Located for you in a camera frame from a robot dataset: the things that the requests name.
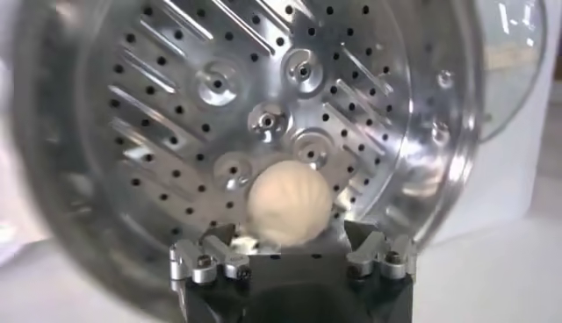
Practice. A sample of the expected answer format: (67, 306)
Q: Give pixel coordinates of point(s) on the round glass pot lid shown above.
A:
(513, 66)

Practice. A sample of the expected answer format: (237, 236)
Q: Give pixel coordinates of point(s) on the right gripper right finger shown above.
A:
(373, 252)

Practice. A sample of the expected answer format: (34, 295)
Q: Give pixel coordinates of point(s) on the white steamed baozi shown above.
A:
(287, 202)

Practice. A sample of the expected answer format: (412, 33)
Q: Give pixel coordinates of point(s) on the stainless steel steamer basket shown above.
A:
(175, 88)

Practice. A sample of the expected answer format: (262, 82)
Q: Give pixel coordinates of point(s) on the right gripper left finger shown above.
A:
(228, 259)

